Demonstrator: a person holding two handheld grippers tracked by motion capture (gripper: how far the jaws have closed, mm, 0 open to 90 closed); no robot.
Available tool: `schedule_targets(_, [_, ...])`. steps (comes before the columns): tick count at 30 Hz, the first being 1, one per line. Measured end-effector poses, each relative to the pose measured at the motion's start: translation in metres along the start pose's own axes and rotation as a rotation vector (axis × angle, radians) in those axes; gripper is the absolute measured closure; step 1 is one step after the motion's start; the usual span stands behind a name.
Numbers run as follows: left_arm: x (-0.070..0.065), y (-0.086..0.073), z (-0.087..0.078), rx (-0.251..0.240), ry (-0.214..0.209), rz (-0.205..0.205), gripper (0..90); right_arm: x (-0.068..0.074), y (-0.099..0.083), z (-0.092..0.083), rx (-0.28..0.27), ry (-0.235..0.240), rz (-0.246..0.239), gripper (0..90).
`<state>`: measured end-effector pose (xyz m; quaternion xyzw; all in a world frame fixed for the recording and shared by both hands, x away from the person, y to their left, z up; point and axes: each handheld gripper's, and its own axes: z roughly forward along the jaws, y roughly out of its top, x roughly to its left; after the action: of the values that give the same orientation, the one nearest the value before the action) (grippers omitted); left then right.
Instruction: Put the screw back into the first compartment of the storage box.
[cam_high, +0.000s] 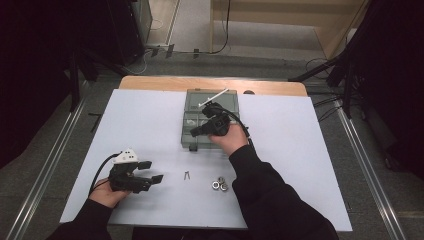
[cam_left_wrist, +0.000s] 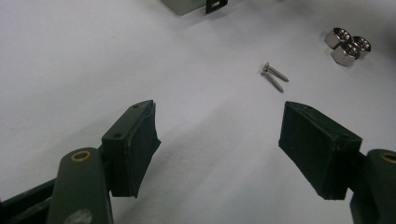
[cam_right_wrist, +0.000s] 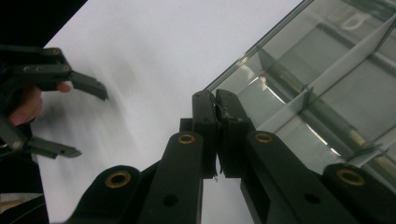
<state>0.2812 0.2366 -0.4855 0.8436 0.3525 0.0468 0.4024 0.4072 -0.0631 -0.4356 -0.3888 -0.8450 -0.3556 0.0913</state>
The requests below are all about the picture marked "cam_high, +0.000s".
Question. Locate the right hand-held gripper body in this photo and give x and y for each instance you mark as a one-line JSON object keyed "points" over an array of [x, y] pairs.
{"points": [[220, 125]]}

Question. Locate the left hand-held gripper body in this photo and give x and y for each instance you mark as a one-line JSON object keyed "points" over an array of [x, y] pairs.
{"points": [[126, 181]]}

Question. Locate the grey clear plastic organizer box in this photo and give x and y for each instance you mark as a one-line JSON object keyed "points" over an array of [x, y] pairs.
{"points": [[193, 100]]}

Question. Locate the silver metal nut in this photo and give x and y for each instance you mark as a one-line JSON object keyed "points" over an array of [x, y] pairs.
{"points": [[220, 180], [215, 185], [224, 187]]}

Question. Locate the person's right hand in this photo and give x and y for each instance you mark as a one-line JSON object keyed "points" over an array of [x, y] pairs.
{"points": [[233, 140]]}

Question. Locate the person's left hand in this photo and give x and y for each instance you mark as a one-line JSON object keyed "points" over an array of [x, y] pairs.
{"points": [[106, 196]]}

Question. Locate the dark round table grommet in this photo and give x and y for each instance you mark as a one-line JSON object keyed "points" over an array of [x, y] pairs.
{"points": [[248, 92]]}

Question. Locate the white table board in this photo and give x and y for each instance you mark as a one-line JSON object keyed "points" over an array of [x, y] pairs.
{"points": [[150, 116]]}

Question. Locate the wooden table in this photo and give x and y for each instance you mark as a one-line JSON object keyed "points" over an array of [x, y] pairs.
{"points": [[150, 83]]}

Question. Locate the black stand leg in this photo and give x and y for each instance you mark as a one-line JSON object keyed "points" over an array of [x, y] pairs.
{"points": [[313, 70], [74, 83]]}

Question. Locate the dark metal cabinet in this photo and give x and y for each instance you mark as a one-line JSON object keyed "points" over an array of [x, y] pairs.
{"points": [[133, 26]]}

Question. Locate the light wooden furniture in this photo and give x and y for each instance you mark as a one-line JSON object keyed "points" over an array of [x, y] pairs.
{"points": [[283, 13]]}

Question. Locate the metal floor rail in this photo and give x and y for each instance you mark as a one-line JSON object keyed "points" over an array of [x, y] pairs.
{"points": [[366, 166], [50, 166]]}

